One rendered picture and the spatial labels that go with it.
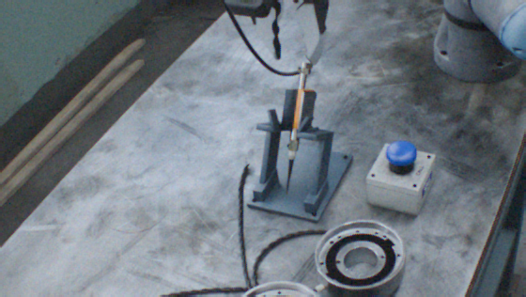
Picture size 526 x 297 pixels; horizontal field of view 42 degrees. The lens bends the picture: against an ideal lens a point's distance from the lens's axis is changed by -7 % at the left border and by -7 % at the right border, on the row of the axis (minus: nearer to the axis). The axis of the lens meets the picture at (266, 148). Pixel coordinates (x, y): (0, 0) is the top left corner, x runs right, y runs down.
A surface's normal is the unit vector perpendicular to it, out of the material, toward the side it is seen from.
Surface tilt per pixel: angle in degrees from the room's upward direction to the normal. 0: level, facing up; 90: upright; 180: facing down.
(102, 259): 0
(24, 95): 90
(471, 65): 73
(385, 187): 90
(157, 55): 0
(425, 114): 0
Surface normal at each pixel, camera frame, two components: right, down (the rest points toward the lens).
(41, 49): 0.88, 0.22
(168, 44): -0.13, -0.76
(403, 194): -0.47, 0.62
